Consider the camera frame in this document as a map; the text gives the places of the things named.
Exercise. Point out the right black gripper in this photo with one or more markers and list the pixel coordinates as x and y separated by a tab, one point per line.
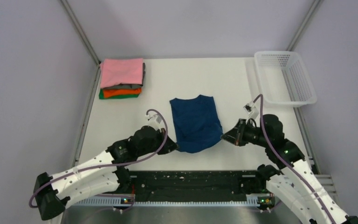
235	136

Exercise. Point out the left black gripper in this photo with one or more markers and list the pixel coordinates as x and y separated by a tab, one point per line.
170	146

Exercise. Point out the dark blue t shirt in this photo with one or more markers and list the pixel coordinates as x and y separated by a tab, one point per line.
196	123

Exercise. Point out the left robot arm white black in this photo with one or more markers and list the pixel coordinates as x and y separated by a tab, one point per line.
104	173

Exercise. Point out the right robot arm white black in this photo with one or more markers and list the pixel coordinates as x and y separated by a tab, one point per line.
292	179

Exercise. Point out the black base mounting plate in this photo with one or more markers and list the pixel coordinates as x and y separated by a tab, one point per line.
195	187

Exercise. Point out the grey folded t shirt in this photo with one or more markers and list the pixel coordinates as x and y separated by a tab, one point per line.
130	86

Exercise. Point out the orange folded t shirt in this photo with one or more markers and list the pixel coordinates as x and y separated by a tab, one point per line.
122	92

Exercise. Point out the green folded t shirt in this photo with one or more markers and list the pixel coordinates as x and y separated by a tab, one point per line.
105	95

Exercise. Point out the white plastic basket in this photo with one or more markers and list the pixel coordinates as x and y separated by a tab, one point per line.
283	79

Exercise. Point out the pink folded t shirt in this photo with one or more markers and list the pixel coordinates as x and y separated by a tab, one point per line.
121	71

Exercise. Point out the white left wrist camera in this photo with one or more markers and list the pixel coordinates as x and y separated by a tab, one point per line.
154	121

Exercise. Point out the white slotted cable duct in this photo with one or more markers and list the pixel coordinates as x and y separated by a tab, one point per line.
104	201

